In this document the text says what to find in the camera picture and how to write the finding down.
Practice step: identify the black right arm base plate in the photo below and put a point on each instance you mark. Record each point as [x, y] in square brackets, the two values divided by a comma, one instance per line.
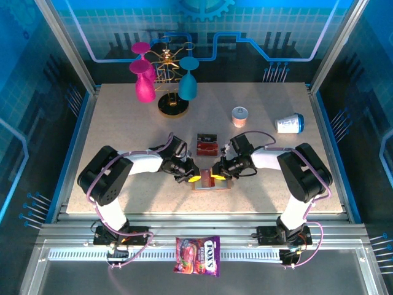
[267, 235]

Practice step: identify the pink wine glass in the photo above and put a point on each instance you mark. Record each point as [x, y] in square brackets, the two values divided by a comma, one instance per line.
[145, 89]

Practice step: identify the white cup with blue lid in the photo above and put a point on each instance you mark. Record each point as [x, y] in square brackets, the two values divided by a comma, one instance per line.
[288, 124]

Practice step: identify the red snack packet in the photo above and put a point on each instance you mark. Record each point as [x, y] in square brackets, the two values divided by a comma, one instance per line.
[219, 144]

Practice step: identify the blue wine glass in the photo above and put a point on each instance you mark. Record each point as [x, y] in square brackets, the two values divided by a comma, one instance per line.
[187, 87]

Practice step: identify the black VIP card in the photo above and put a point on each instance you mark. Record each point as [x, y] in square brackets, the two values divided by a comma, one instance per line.
[207, 137]

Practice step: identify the purple Fox's candy bag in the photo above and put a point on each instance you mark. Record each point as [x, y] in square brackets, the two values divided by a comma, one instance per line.
[198, 256]

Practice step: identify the small black connector board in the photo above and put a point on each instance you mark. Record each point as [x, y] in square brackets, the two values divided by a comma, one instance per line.
[290, 257]
[118, 254]

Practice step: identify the aluminium frame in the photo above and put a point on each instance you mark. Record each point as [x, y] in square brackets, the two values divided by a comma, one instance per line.
[199, 225]

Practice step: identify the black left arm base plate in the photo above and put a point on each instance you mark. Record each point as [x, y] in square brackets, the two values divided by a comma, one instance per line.
[138, 235]

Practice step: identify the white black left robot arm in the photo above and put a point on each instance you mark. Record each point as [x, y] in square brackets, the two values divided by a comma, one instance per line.
[144, 161]

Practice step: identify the small orange tin can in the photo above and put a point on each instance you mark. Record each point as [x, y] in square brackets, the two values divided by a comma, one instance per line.
[239, 118]

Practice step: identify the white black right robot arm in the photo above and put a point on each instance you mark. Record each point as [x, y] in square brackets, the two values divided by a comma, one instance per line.
[267, 158]

